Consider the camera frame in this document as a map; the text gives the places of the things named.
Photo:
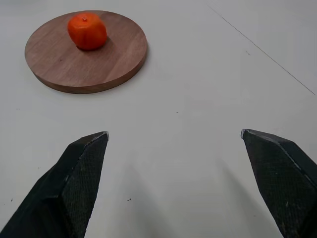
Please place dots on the orange persimmon-shaped knob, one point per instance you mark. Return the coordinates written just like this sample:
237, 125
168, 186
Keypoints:
87, 31

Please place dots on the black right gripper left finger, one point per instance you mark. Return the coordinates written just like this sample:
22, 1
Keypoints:
59, 188

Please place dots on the round brown wooden base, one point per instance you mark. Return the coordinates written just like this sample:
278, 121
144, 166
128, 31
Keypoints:
81, 64

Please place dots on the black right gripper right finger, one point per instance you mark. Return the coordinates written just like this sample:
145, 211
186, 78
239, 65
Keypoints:
282, 178

